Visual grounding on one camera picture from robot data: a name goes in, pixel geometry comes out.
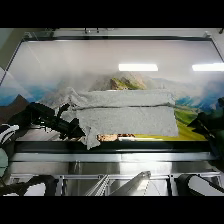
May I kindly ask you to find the grey T-shirt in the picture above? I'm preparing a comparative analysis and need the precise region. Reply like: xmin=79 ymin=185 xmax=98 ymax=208
xmin=58 ymin=86 xmax=181 ymax=151

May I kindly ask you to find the silver frame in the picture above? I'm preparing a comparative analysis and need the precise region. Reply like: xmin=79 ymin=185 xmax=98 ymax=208
xmin=0 ymin=29 xmax=224 ymax=197

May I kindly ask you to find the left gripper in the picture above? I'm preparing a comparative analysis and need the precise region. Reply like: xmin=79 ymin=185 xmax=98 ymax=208
xmin=57 ymin=118 xmax=86 ymax=141

